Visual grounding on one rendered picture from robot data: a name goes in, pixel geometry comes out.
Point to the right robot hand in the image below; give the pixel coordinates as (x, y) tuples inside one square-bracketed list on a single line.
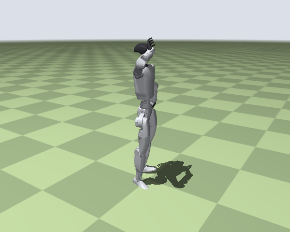
[(149, 47)]

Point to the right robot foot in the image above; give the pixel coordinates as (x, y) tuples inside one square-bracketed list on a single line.
[(141, 184)]

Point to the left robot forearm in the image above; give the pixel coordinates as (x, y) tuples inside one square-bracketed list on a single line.
[(154, 99)]

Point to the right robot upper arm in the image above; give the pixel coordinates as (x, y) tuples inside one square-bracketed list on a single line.
[(138, 69)]

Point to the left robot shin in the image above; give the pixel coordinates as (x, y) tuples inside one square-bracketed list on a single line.
[(147, 153)]

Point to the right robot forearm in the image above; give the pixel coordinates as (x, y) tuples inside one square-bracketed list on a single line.
[(147, 55)]

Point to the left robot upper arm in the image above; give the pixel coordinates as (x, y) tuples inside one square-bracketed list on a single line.
[(155, 84)]

